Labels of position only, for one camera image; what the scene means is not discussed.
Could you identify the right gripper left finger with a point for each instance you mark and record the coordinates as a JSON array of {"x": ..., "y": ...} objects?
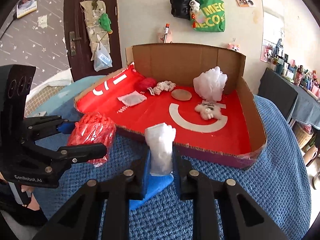
[{"x": 100, "y": 210}]

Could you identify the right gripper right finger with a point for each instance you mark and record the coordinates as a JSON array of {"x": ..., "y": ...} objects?
[{"x": 222, "y": 206}]

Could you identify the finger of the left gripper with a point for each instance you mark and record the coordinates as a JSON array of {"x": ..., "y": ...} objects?
[
  {"x": 37, "y": 128},
  {"x": 65, "y": 156}
]

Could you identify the blue sponge cloth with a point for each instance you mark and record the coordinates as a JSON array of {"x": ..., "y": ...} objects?
[{"x": 156, "y": 185}]

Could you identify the red mesh scrubber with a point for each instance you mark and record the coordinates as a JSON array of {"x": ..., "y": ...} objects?
[{"x": 94, "y": 128}]

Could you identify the white towel packet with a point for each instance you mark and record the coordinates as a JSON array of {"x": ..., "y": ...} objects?
[{"x": 159, "y": 139}]

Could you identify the white fluffy bunny plush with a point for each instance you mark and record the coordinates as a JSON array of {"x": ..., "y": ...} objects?
[{"x": 209, "y": 111}]

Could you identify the white pad packet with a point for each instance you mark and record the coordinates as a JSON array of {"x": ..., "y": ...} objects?
[{"x": 132, "y": 99}]

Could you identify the round tan sponge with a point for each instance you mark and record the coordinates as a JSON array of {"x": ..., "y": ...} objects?
[{"x": 181, "y": 94}]

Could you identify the white mesh bath pouf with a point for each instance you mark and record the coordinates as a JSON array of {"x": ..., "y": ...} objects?
[{"x": 209, "y": 85}]

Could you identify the red crochet ball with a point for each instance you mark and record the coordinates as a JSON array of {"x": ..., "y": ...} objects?
[{"x": 146, "y": 83}]

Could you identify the person's left hand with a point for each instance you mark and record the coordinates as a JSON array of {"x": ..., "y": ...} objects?
[{"x": 33, "y": 205}]

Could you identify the blue knitted blanket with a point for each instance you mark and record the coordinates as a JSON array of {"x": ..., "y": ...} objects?
[{"x": 278, "y": 182}]

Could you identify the dark brown door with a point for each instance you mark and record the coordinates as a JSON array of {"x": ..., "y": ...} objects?
[{"x": 77, "y": 40}]

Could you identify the cardboard box red lining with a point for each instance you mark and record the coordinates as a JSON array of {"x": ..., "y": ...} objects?
[{"x": 236, "y": 140}]

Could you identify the white plastic bag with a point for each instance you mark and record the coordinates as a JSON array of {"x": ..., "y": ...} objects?
[{"x": 102, "y": 58}]

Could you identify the green plush toy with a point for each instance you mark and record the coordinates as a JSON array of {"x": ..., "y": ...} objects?
[{"x": 105, "y": 23}]

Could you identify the table with blue cloth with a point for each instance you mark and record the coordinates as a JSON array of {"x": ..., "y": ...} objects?
[{"x": 293, "y": 102}]

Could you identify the beige hanging organizer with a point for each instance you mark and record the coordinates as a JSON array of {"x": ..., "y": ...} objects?
[{"x": 93, "y": 9}]

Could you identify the pink plush toy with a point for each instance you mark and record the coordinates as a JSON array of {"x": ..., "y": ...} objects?
[{"x": 233, "y": 47}]

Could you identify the green tote bag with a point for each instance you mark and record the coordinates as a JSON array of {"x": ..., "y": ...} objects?
[{"x": 210, "y": 18}]

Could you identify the black backpack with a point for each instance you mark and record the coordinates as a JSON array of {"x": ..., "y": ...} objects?
[{"x": 180, "y": 9}]

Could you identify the mop handle orange tip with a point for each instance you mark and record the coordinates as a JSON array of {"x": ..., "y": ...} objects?
[{"x": 166, "y": 31}]

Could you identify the wall mirror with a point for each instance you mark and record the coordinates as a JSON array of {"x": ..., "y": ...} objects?
[{"x": 273, "y": 30}]

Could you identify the small white plush keychain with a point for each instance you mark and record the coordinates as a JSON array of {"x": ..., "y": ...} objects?
[{"x": 194, "y": 6}]

